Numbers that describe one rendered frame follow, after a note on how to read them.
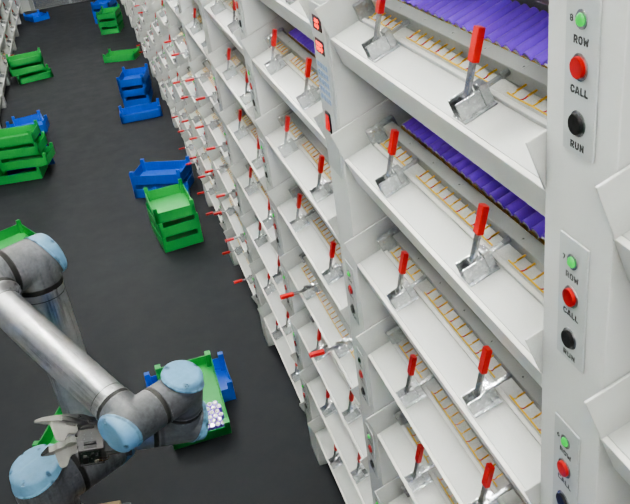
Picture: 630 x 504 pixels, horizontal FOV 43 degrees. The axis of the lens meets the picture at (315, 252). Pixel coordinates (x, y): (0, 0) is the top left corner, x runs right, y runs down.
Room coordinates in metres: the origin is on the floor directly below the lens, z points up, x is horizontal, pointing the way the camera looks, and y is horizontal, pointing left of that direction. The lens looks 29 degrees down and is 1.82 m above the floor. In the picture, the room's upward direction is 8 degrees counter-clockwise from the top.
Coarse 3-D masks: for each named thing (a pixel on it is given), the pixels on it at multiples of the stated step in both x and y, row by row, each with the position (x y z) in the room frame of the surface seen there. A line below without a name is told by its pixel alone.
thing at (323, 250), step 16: (272, 192) 1.86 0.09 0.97; (288, 192) 1.87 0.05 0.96; (288, 208) 1.83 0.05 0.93; (304, 208) 1.77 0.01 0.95; (288, 224) 1.75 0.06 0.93; (304, 224) 1.71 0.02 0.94; (320, 224) 1.68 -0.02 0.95; (304, 240) 1.65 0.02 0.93; (320, 240) 1.62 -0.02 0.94; (336, 240) 1.55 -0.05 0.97; (320, 256) 1.56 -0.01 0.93; (336, 256) 1.53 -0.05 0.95; (320, 272) 1.50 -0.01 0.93; (336, 272) 1.45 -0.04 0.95; (336, 288) 1.42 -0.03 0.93; (336, 304) 1.37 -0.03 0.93
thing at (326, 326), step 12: (288, 252) 1.87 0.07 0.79; (300, 252) 1.87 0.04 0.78; (288, 264) 1.86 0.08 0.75; (300, 264) 1.87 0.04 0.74; (300, 276) 1.81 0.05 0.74; (300, 288) 1.76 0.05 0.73; (312, 300) 1.69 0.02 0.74; (312, 312) 1.64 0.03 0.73; (324, 312) 1.62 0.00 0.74; (324, 324) 1.58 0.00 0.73; (336, 324) 1.56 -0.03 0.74; (324, 336) 1.53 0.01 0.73; (336, 336) 1.51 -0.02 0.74; (336, 360) 1.44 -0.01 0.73; (348, 360) 1.42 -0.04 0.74; (348, 372) 1.38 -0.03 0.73
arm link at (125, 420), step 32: (0, 256) 1.71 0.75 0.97; (0, 288) 1.61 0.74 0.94; (0, 320) 1.55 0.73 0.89; (32, 320) 1.52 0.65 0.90; (32, 352) 1.46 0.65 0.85; (64, 352) 1.43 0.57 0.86; (64, 384) 1.38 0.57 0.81; (96, 384) 1.35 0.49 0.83; (96, 416) 1.30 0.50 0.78; (128, 416) 1.26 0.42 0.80; (160, 416) 1.29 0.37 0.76; (128, 448) 1.23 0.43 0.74
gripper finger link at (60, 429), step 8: (48, 416) 1.34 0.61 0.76; (56, 416) 1.34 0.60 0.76; (40, 424) 1.33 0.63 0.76; (48, 424) 1.33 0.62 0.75; (56, 424) 1.33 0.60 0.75; (64, 424) 1.34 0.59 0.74; (72, 424) 1.35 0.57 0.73; (56, 432) 1.31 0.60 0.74; (64, 432) 1.32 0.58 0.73; (72, 432) 1.33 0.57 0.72
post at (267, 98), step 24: (240, 0) 1.88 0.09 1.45; (264, 24) 1.88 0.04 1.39; (264, 96) 1.87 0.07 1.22; (264, 144) 1.88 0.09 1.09; (264, 168) 1.94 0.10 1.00; (288, 240) 1.87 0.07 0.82; (288, 288) 1.89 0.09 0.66; (312, 360) 1.87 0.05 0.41; (312, 408) 1.87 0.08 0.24; (312, 432) 1.90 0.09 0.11
